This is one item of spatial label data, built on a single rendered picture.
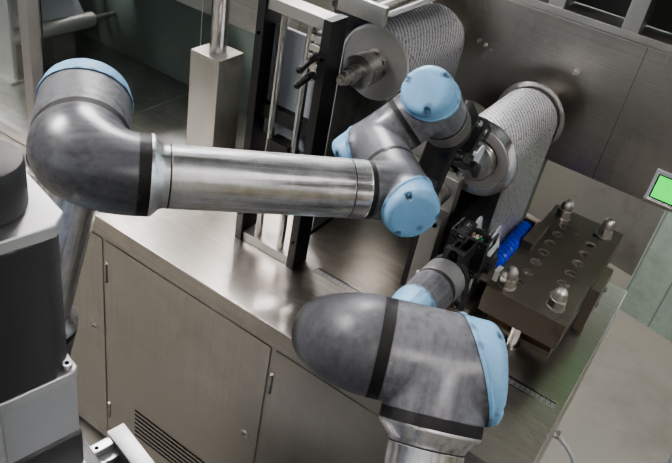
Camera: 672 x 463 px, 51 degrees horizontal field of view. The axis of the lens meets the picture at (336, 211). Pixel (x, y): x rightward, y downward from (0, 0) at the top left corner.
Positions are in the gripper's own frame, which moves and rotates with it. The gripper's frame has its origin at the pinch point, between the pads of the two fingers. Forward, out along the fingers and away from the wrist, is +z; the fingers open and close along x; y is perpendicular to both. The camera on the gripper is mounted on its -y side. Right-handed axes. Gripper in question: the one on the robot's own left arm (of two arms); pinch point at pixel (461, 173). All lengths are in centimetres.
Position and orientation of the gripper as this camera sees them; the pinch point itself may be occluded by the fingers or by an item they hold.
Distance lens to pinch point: 129.3
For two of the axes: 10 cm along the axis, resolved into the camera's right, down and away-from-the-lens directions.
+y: 4.8, -8.8, 0.4
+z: 3.2, 2.2, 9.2
